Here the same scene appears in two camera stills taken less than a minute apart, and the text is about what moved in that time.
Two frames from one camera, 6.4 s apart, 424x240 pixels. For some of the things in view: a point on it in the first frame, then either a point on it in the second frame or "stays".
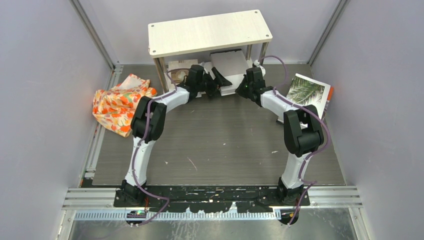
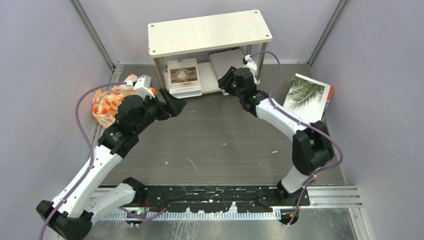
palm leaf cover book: x=309 y=92 stays
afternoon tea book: x=177 y=76 stays
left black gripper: x=214 y=91 → x=173 y=106
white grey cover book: x=232 y=65 stays
